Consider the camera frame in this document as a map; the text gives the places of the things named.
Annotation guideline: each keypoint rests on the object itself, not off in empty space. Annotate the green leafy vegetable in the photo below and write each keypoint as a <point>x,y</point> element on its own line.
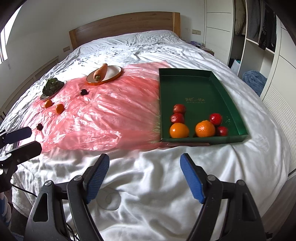
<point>52,86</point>

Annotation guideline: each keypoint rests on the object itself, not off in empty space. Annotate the white wardrobe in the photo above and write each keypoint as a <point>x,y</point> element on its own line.
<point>278,66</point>

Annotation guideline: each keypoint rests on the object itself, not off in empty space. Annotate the pink plastic sheet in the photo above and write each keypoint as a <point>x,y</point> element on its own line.
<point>122,114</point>

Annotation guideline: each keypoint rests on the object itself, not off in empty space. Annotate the white bed sheet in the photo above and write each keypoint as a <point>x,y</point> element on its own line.
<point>145,195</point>

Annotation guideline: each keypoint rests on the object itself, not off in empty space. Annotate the red plum in tray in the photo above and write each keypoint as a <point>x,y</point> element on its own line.
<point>221,131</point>

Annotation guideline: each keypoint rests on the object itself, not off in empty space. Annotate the small orange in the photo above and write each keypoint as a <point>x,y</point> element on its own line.
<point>48,103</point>

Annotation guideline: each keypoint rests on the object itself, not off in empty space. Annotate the wall socket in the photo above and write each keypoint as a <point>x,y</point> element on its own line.
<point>196,32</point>

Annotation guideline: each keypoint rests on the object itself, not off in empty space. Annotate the orange in tray front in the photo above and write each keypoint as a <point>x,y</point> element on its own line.
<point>179,130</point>

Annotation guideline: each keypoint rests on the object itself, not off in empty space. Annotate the hanging dark clothes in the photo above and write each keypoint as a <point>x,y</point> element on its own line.
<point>257,21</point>

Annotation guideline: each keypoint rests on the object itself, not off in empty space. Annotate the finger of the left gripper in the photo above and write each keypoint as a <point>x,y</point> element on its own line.
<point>11,137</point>
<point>20,154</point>

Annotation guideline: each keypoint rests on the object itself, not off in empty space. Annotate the mandarin in tray right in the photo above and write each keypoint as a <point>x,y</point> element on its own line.
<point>205,129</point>

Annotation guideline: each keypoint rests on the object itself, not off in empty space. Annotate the textured mandarin orange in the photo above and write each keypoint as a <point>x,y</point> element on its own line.
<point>60,108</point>

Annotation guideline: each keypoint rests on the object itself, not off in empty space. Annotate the left hand blue white glove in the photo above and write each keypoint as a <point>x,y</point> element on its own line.
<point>5,210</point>

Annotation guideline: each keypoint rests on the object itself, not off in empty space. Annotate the green rectangular tray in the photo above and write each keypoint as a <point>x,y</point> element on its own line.
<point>202,94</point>

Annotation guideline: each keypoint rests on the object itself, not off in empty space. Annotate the bedside table with items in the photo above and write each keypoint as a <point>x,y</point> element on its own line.
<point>202,47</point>

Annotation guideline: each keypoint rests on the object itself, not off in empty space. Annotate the white shopping bag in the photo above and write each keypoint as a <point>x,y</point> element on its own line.
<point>236,66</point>

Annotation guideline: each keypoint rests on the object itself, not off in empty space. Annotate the wooden headboard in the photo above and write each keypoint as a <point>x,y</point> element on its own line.
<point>126,24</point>

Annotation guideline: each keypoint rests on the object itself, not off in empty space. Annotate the blue folded blanket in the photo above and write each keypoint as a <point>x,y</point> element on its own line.
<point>255,80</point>

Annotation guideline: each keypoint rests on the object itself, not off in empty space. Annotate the orange rimmed white plate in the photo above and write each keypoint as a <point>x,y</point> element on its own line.
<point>113,72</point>

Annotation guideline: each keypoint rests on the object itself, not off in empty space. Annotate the dark red plum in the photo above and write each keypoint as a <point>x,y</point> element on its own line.
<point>179,108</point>

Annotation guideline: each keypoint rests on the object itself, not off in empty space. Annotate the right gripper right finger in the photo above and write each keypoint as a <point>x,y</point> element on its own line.
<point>242,220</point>

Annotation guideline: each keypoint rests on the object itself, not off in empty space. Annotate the orange carrot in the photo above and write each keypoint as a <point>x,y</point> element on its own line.
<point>100,73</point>

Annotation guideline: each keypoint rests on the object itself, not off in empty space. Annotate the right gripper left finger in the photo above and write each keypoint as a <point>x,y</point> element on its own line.
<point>47,218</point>

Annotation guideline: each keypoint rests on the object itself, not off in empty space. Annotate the red apple in tray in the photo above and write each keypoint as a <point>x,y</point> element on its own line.
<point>216,119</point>

